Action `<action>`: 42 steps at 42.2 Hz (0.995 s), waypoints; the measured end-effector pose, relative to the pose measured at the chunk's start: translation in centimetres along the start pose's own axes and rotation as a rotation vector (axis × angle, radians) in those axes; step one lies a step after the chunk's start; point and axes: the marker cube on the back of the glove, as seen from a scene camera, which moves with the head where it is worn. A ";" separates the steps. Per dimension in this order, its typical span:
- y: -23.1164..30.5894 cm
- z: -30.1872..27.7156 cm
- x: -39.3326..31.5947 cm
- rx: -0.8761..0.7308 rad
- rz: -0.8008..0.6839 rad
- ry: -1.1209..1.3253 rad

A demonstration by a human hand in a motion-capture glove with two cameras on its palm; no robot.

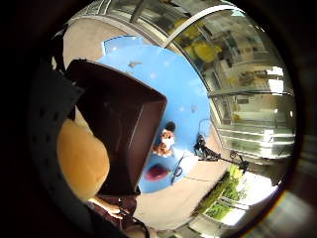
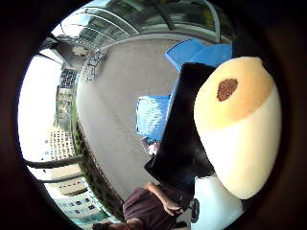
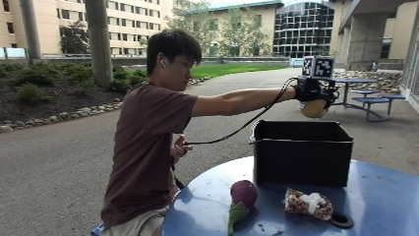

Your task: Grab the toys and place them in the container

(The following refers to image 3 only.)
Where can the tan round soft toy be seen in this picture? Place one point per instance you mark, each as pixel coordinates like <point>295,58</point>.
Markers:
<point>313,108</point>

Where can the blue picnic table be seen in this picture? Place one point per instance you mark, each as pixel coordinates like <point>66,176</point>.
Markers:
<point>368,100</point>

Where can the white marker cube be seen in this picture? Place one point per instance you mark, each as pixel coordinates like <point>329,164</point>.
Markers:
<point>318,67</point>

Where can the the person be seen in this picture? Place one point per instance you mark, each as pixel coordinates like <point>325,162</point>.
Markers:
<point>144,137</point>

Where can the pile of grey rocks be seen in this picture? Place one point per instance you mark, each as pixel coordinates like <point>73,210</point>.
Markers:
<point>383,80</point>

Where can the purple eggplant soft toy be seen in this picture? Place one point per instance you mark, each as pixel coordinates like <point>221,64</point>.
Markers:
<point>243,195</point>

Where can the square concrete column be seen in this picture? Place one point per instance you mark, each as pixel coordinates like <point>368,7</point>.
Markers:
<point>366,39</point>

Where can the black open box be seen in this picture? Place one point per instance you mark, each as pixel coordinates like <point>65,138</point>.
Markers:
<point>303,162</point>

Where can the glass facade building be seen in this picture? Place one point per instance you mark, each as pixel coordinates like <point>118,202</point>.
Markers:
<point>303,29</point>

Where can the green lawn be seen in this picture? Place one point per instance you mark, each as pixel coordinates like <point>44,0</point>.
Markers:
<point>231,69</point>

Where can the white earbud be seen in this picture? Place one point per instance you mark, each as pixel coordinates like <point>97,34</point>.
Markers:
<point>161,62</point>

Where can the green roofed building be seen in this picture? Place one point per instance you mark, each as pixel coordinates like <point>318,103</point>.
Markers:
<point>266,19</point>

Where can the light green trees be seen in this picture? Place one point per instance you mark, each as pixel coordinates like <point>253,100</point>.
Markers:
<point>242,34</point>

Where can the row of border stones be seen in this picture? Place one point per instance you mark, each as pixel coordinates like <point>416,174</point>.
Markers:
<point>65,115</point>

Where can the spotted brown soft toy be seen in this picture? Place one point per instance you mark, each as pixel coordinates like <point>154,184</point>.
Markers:
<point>307,203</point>

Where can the bed of green shrubs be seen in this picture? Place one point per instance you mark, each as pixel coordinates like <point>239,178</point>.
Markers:
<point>52,77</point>

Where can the thick grey pillar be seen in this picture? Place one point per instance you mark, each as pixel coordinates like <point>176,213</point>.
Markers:
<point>98,42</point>

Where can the beige building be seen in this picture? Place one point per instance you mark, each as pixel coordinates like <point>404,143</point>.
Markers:
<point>130,19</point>

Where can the dark leafy tree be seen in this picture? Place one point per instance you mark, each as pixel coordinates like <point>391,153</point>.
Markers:
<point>73,39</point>

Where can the thin grey pillar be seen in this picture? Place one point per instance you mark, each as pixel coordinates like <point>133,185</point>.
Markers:
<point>31,29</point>

